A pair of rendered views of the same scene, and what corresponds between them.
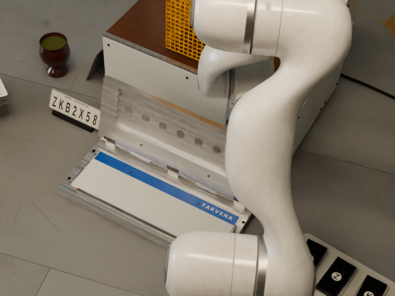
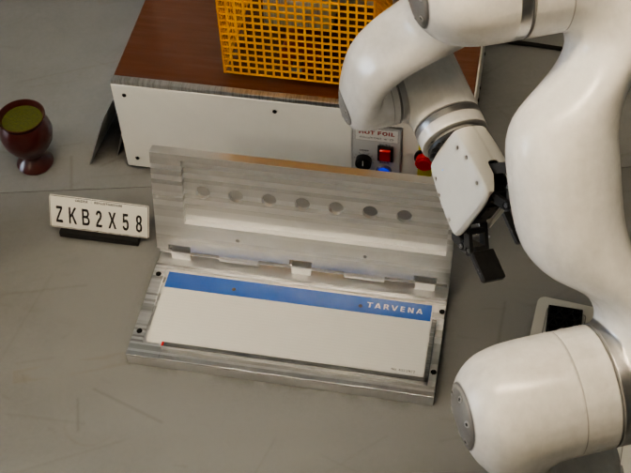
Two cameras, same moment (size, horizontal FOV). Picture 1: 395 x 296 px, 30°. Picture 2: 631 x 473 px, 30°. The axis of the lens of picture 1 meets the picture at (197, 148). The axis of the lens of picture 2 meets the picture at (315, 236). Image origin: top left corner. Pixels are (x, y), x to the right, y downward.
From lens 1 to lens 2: 0.32 m
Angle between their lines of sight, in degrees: 9
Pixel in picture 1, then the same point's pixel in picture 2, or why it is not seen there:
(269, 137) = (594, 162)
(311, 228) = (543, 287)
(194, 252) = (512, 382)
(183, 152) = (312, 233)
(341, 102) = (500, 81)
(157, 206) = (300, 329)
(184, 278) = (510, 428)
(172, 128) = (285, 198)
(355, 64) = not seen: hidden behind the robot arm
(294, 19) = not seen: outside the picture
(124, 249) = (277, 414)
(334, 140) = not seen: hidden behind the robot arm
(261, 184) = (596, 242)
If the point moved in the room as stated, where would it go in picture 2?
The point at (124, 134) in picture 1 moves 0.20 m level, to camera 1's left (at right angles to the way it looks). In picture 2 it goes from (204, 233) to (69, 265)
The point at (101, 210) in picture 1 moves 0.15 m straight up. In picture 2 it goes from (215, 365) to (204, 302)
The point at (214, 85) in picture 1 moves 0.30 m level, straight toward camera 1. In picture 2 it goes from (380, 109) to (466, 308)
